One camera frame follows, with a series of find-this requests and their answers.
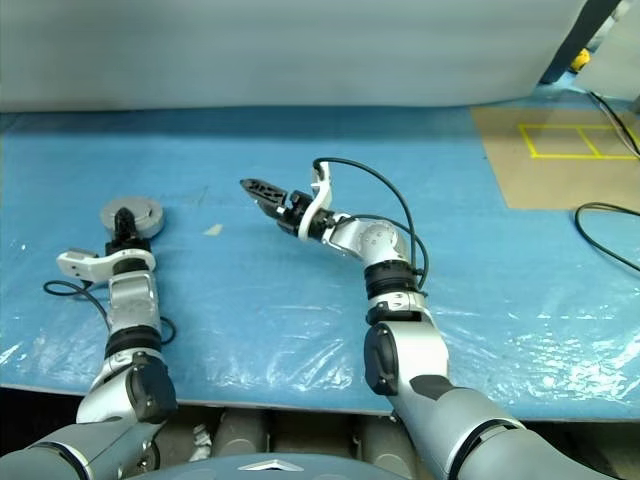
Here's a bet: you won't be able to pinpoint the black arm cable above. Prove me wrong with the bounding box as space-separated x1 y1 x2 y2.
313 157 430 291
43 279 177 346

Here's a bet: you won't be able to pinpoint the thin white cable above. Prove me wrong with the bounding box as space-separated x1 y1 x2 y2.
599 99 637 146

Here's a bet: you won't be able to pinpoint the white backdrop sheet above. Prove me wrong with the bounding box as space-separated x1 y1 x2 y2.
0 0 594 114

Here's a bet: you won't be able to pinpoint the white mechanical bracket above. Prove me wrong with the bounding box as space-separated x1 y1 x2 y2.
189 424 216 464

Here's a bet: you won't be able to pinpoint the dark blue slanted post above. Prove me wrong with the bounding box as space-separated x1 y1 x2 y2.
539 0 626 85

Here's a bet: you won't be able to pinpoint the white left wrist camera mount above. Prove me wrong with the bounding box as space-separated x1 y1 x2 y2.
55 247 155 279

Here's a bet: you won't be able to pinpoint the grey rounded cylinder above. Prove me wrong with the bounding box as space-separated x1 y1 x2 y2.
214 409 271 459
357 414 416 466

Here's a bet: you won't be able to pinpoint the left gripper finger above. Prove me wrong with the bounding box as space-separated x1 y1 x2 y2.
113 208 140 244

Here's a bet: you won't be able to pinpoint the blue plastic table cover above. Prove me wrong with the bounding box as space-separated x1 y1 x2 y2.
0 82 640 421

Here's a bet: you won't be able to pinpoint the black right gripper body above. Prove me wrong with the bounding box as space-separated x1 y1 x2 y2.
273 189 315 236

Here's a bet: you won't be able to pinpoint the looped black cable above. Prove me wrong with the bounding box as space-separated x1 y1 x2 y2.
573 201 640 275

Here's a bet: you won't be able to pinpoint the silver toothed gear disc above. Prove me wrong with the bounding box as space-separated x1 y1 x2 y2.
99 196 161 226

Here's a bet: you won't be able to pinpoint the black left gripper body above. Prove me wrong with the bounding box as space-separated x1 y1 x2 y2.
103 237 154 257

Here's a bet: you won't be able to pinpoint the grey blue robot torso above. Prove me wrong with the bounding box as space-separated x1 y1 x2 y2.
127 452 426 480

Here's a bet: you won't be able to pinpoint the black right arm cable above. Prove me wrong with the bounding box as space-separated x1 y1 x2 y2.
313 157 430 291

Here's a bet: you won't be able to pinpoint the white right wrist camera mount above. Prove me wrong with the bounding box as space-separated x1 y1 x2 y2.
298 160 335 241

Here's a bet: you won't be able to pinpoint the silver motor housing copper windings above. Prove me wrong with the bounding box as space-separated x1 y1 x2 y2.
102 209 165 240

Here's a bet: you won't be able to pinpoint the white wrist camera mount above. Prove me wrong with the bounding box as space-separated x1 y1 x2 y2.
298 160 335 241
55 247 155 279

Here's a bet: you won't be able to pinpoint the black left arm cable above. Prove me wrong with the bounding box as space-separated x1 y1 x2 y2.
43 279 177 346

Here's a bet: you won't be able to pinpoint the brown cardboard sheet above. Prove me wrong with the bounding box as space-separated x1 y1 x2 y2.
469 107 640 210

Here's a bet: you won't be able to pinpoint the thin black cable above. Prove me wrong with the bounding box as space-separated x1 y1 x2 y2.
587 90 640 154

